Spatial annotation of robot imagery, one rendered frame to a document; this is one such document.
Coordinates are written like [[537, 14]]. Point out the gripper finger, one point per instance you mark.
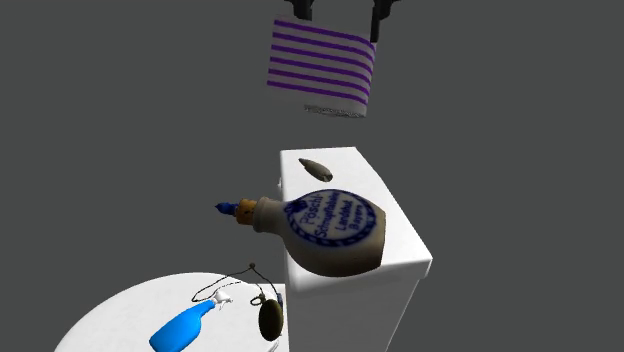
[[303, 8], [379, 10]]

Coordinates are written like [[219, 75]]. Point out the purple striped white box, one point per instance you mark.
[[319, 68]]

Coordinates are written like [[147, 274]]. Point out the small grey oval object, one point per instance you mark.
[[317, 169]]

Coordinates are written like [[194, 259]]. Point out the grey ceramic flask blue print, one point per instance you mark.
[[336, 234]]

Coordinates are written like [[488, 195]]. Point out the blue spray bottle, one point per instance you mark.
[[180, 329]]

